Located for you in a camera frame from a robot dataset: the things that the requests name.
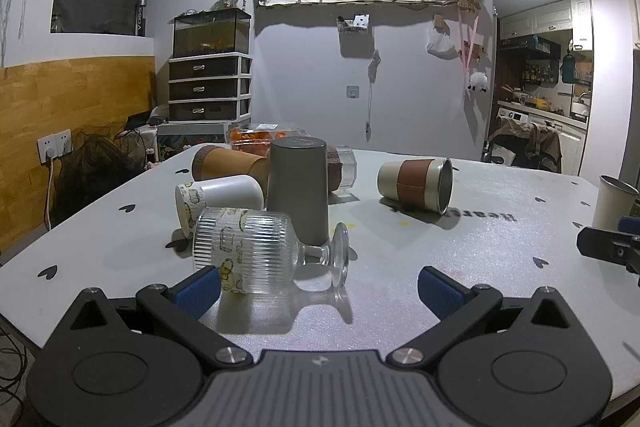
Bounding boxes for chair with brown jacket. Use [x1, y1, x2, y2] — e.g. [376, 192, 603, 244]
[486, 114, 564, 174]

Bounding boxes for white kitchen wall cabinets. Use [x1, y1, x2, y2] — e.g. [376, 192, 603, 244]
[499, 0, 595, 53]

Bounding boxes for plastic drawer unit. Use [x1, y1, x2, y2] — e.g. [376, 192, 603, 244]
[168, 53, 252, 124]

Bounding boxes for cream steel cup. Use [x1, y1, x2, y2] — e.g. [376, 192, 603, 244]
[592, 175, 640, 233]

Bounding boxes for white power cable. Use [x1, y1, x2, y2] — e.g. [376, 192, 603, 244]
[44, 161, 55, 232]

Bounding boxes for glass fish tank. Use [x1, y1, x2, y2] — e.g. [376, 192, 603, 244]
[172, 8, 252, 58]

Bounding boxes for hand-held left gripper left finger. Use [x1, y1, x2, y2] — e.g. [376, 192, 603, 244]
[44, 266, 253, 370]

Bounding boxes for kitchen shelf with bottles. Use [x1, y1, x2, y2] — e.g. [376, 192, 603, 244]
[521, 59, 562, 86]

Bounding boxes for white cartoon print cup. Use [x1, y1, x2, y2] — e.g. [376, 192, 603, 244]
[174, 175, 264, 241]

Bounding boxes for small wall holder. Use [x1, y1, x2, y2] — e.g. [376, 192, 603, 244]
[336, 12, 373, 34]

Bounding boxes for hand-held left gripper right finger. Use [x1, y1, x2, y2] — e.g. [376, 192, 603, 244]
[385, 266, 596, 365]

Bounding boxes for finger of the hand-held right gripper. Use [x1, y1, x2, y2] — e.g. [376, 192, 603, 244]
[576, 216, 640, 288]

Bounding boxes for dark net heap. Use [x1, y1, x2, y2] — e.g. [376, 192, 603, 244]
[51, 122, 148, 225]

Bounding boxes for tall grey cup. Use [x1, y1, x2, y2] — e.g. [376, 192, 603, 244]
[266, 137, 331, 246]

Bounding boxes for hanging grey cable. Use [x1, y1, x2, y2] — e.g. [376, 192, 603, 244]
[365, 49, 382, 142]

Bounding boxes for beige cup with leather sleeve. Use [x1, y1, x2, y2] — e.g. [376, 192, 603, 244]
[377, 157, 455, 216]

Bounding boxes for white double power outlet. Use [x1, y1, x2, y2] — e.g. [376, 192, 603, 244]
[37, 129, 74, 166]

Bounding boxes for clear box of tomatoes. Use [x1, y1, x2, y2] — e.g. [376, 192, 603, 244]
[224, 122, 307, 158]

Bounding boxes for white hanging bag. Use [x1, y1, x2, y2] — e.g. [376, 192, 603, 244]
[426, 28, 455, 58]

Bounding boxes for ribbed glass goblet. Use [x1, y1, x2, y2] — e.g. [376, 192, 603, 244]
[192, 207, 351, 303]

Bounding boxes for white washing machine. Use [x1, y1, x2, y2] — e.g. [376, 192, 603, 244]
[497, 106, 533, 128]

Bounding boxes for brown paper sleeve cup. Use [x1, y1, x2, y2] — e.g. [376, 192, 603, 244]
[191, 145, 271, 188]

